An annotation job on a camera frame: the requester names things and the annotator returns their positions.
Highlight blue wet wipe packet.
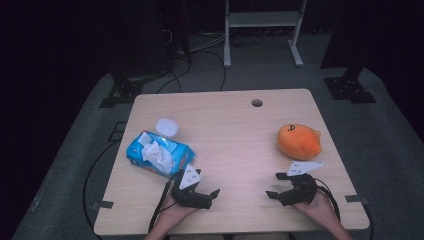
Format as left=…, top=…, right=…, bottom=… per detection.
left=125, top=129, right=197, bottom=182

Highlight black tape strip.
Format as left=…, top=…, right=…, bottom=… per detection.
left=91, top=200, right=115, bottom=210
left=344, top=194, right=370, bottom=204

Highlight left hand-held gripper cable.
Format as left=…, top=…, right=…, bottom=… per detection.
left=147, top=170, right=182, bottom=234

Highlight person's left hand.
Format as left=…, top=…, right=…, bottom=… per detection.
left=155, top=192, right=198, bottom=232

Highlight black floor cable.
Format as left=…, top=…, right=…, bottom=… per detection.
left=82, top=139, right=120, bottom=240
left=362, top=203, right=375, bottom=240
left=155, top=49, right=228, bottom=95

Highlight hand-held gripper cable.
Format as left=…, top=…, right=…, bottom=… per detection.
left=313, top=178, right=342, bottom=223
left=147, top=170, right=182, bottom=234

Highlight white metal stand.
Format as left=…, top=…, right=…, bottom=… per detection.
left=223, top=0, right=308, bottom=69

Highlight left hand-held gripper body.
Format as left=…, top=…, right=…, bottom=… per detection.
left=170, top=163, right=214, bottom=210

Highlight black stand with base plate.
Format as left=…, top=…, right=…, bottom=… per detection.
left=99, top=0, right=175, bottom=109
left=320, top=0, right=378, bottom=105

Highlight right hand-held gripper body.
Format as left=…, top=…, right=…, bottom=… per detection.
left=278, top=161, right=324, bottom=207

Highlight white floor cables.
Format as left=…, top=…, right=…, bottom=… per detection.
left=189, top=31, right=231, bottom=54

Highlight white wet wipe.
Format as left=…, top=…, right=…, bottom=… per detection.
left=141, top=140, right=174, bottom=175

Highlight white round lid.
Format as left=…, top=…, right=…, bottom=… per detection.
left=155, top=117, right=179, bottom=138

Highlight person's right hand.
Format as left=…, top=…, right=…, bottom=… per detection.
left=292, top=190, right=340, bottom=232

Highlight right hand-held gripper cable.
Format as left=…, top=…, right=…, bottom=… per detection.
left=313, top=178, right=342, bottom=223

